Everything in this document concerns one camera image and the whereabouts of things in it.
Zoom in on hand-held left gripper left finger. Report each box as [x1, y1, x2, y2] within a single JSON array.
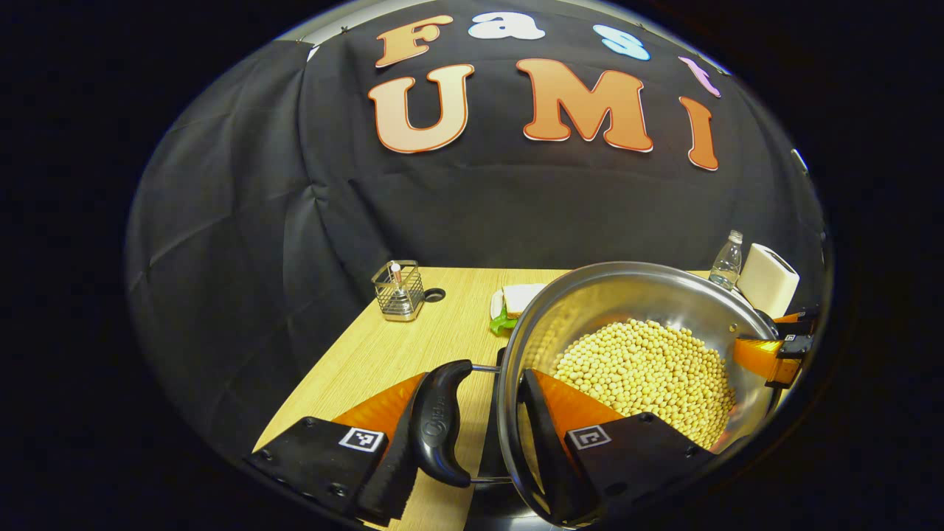
[[247, 372, 430, 528]]

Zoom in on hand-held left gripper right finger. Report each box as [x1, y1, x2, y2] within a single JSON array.
[[518, 369, 716, 527]]

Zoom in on black induction cooktop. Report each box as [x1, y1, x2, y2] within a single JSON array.
[[468, 413, 521, 530]]

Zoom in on steel pot with black handles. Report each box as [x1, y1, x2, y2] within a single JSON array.
[[409, 260, 782, 531]]

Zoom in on white toaster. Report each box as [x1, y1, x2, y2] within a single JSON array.
[[737, 243, 801, 318]]

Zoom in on clear plastic bottle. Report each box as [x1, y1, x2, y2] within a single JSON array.
[[708, 229, 744, 292]]

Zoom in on large pile of yellow soybeans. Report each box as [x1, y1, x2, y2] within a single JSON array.
[[549, 319, 738, 451]]

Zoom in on sandwich with lettuce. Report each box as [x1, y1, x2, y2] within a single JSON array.
[[490, 283, 547, 334]]

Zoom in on black backdrop cloth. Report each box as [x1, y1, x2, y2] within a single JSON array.
[[125, 0, 827, 458]]

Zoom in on row of black clips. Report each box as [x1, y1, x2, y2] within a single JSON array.
[[294, 24, 351, 46]]

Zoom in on metal wire basket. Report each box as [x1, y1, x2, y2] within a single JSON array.
[[371, 260, 426, 322]]

